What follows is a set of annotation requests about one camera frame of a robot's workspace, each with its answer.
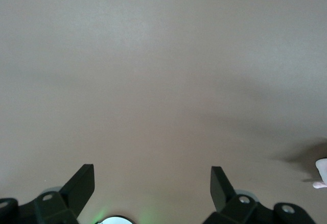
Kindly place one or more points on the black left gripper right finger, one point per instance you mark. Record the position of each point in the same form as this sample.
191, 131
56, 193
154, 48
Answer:
222, 190

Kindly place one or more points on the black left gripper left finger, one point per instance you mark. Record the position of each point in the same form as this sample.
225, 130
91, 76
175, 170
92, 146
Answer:
79, 190

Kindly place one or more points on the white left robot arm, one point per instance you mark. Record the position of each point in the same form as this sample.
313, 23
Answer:
117, 220

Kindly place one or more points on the pale pink white plush toy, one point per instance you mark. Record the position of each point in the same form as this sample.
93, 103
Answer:
322, 173

